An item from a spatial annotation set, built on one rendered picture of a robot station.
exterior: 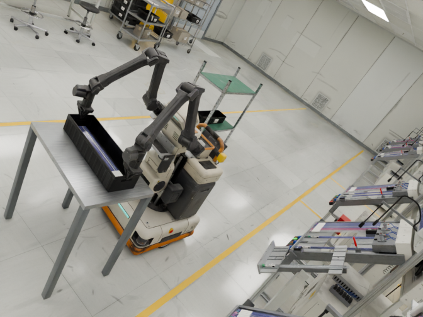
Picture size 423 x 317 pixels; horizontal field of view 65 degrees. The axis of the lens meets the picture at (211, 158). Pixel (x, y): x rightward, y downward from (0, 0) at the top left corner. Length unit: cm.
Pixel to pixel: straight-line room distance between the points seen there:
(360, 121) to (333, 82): 148
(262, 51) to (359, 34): 307
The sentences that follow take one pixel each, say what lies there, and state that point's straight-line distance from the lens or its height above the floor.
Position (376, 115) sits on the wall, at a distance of 1105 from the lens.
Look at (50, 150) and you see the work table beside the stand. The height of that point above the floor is 80.
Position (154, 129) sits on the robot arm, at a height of 121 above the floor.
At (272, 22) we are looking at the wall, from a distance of 1218.
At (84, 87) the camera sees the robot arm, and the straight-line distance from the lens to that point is 211.
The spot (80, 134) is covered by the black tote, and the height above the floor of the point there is 89.
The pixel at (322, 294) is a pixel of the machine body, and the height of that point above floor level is 62.
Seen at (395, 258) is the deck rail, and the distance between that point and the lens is 235.
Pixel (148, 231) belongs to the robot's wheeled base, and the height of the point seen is 28.
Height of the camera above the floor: 199
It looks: 26 degrees down
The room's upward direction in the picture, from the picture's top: 32 degrees clockwise
